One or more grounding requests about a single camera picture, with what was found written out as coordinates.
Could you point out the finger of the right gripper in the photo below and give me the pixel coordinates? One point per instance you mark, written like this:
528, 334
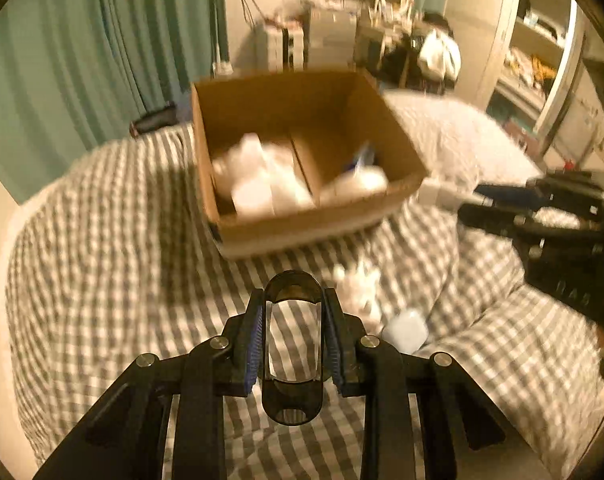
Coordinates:
511, 193
506, 222

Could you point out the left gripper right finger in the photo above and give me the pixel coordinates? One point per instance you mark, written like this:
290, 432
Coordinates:
424, 417

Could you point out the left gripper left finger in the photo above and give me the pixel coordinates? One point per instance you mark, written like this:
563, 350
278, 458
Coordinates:
123, 435

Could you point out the blue grey tube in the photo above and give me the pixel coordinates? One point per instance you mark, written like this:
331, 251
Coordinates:
364, 157

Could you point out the dark transparent case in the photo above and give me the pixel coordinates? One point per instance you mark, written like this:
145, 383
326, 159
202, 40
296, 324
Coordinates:
292, 382

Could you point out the white tape roll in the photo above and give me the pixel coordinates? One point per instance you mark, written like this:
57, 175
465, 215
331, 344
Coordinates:
358, 182

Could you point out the white sock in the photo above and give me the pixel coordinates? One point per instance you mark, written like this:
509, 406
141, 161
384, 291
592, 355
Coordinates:
290, 193

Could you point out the white plastic bottle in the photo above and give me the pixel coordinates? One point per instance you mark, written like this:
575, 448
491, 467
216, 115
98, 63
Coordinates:
250, 188

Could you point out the white wardrobe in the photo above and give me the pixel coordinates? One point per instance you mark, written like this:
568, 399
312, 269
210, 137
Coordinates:
518, 57

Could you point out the wooden chair with clothes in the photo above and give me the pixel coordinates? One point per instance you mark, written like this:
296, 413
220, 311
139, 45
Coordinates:
426, 60

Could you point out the checkered bed duvet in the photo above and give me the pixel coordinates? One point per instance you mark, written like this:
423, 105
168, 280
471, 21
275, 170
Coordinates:
114, 259

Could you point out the cardboard box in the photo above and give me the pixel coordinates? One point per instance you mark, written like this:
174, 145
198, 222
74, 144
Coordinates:
325, 117

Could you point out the green curtain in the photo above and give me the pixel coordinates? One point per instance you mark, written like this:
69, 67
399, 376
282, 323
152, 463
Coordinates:
75, 73

